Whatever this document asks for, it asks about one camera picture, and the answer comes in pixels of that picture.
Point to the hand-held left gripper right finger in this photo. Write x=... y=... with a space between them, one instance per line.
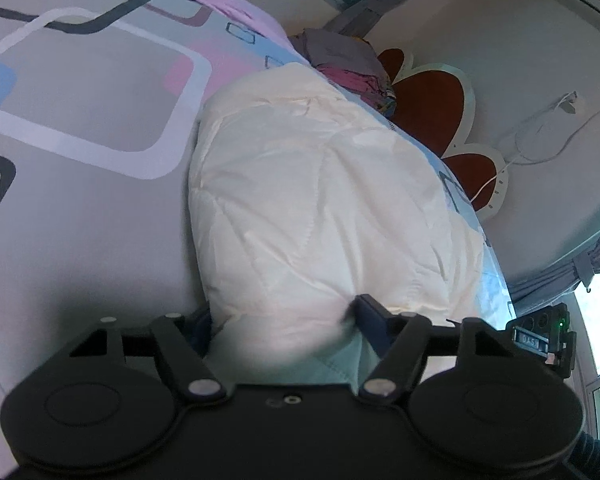
x=375 y=325

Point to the patterned bed sheet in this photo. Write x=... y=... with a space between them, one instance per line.
x=80 y=235

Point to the grey folded garment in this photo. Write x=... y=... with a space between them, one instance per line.
x=335 y=47

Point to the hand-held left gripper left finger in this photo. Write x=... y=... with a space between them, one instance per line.
x=200 y=327

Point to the white wall charger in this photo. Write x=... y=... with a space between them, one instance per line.
x=571 y=102

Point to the maroon folded garments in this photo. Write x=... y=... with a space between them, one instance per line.
x=357 y=82

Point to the colourful patterned cloth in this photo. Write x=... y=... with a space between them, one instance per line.
x=387 y=102

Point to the red and white headboard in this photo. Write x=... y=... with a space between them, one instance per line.
x=430 y=105

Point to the white quilted duvet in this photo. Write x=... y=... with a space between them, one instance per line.
x=305 y=210

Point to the pink patterned blanket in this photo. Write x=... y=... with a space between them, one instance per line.
x=215 y=5

